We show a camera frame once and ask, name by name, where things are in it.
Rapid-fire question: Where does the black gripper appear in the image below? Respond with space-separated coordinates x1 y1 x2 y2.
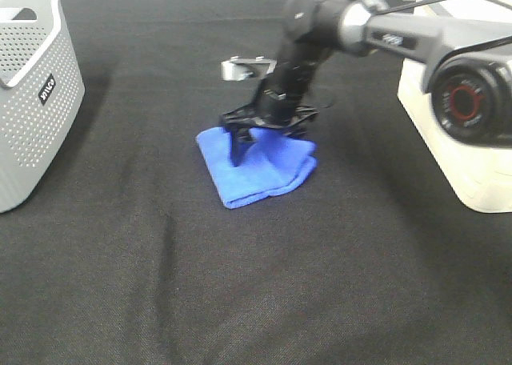
219 78 318 166

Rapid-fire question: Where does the blue microfiber towel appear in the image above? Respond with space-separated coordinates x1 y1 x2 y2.
196 127 317 209

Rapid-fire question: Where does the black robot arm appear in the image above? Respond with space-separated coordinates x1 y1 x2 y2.
220 0 511 165

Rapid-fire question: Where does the black fabric table mat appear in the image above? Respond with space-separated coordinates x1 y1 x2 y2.
1 0 511 364

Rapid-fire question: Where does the grey perforated plastic basket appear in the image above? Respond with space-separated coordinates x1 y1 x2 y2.
1 0 85 212

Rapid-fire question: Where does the white plastic storage basket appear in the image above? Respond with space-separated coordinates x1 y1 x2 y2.
398 0 511 213

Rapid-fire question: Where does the black cable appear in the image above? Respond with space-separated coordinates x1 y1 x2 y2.
375 0 512 54

